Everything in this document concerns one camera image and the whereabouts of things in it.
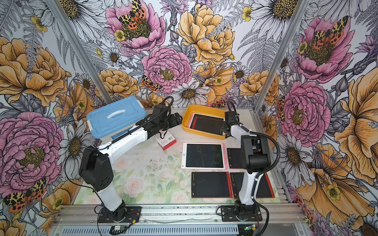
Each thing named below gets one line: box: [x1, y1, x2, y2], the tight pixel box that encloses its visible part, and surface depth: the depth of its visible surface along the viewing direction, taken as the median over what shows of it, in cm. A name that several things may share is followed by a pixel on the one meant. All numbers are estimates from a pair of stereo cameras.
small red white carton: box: [153, 130, 177, 151], surface depth 99 cm
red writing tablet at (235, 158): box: [226, 147, 245, 170], surface depth 96 cm
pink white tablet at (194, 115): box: [187, 112, 226, 129], surface depth 120 cm
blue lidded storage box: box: [86, 95, 148, 140], surface depth 96 cm
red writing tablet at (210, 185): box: [190, 171, 233, 199], surface depth 87 cm
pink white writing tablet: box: [181, 142, 228, 171], surface depth 96 cm
